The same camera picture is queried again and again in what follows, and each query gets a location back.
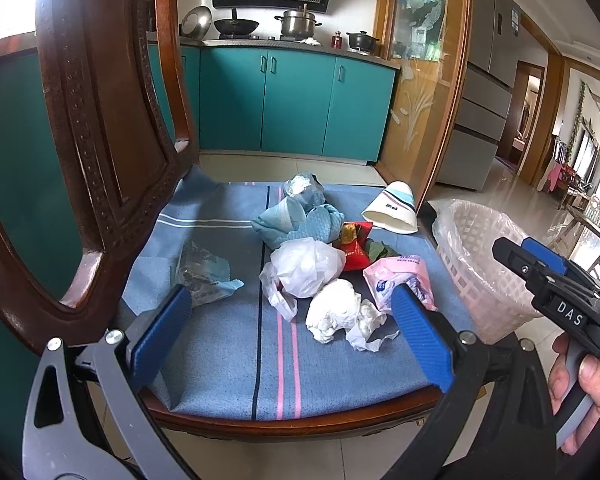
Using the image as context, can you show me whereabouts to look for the teal kitchen cabinets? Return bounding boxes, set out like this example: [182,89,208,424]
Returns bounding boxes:
[180,42,397,163]

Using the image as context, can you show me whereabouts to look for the grey refrigerator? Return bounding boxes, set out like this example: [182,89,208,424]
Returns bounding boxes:
[435,0,523,193]

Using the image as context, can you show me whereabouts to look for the green wall garland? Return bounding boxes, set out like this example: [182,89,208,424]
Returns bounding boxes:
[567,82,587,161]

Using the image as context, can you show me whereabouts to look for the teal side cabinet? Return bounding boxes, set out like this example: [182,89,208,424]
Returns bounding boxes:
[0,35,201,461]

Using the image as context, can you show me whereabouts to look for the white plastic bag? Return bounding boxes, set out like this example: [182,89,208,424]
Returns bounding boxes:
[259,236,347,322]

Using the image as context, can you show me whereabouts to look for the white paper cup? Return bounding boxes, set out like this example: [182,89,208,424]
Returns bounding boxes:
[361,181,420,235]

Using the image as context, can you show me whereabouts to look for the grey foil bag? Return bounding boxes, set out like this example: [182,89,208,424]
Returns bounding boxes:
[282,172,327,212]

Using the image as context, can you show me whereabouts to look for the blue textured paper towel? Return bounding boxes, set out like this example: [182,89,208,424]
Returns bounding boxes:
[285,203,346,247]

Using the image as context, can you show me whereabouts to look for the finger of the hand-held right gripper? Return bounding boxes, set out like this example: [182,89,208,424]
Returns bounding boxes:
[492,237,546,286]
[521,236,571,276]

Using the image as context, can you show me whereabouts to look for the wooden framed glass door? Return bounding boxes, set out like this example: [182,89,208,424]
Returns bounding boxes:
[372,0,473,206]

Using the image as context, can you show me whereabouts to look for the teal cloth rag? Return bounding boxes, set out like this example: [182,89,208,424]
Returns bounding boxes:
[251,196,308,250]

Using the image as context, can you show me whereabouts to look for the dark wooden chair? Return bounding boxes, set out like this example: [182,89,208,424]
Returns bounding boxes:
[0,0,491,443]

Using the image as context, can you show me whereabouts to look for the pink tissue packet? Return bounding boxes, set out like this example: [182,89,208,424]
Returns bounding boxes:
[362,255,438,313]

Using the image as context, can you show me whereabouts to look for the small white tissue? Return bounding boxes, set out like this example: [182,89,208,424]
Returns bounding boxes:
[345,299,401,352]

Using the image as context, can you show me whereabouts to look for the pink cloth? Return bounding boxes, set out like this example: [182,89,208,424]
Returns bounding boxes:
[537,162,563,192]

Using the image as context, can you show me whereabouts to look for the clear plastic wrapper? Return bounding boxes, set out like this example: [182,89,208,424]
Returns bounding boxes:
[175,240,245,308]

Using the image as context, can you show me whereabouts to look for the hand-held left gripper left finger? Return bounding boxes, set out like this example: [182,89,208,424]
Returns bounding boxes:
[22,284,201,480]

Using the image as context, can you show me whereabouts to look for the black wok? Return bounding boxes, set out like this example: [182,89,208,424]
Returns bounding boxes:
[213,7,260,38]

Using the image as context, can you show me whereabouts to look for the large white tissue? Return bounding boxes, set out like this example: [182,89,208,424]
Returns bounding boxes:
[305,278,363,345]

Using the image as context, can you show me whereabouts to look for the steel pan lid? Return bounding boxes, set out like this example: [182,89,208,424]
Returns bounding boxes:
[180,6,212,40]

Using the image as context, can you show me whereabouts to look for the red snack wrapper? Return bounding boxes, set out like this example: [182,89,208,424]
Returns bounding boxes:
[332,221,376,272]

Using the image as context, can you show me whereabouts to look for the black lidded pot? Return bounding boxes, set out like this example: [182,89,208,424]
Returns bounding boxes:
[346,30,379,54]

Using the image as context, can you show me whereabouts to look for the blue striped seat cushion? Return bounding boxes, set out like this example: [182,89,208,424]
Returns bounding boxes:
[115,167,478,422]

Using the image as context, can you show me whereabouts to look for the steel stock pot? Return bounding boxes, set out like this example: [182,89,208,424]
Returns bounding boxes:
[274,4,323,39]

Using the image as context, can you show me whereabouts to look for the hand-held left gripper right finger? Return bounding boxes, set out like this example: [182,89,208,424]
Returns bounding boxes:
[380,285,561,480]

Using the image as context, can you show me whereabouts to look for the green leaf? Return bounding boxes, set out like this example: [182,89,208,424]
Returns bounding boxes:
[365,240,401,261]

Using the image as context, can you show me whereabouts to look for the white lattice waste basket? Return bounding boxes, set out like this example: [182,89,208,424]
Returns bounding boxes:
[431,198,543,345]

